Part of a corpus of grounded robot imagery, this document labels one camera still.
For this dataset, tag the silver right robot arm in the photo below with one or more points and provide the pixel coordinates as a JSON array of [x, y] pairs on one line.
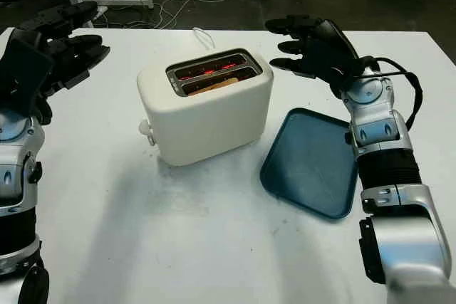
[[402, 240]]

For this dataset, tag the blue plastic tray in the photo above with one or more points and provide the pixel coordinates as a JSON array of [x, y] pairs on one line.
[[310, 161]]

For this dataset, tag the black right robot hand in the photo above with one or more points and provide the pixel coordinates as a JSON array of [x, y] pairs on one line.
[[324, 55]]

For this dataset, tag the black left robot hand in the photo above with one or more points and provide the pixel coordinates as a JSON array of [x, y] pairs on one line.
[[76, 53]]

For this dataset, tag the white two-slot toaster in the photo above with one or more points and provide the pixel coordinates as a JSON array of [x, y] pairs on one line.
[[210, 129]]

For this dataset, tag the white power strip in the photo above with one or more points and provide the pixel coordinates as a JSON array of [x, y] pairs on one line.
[[101, 12]]

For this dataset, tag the browned toast slice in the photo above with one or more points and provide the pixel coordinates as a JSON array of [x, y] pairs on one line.
[[217, 86]]

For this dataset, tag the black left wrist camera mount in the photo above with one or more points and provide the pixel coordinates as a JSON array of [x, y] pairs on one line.
[[25, 72]]

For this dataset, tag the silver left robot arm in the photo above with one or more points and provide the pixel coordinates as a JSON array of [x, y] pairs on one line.
[[16, 161]]

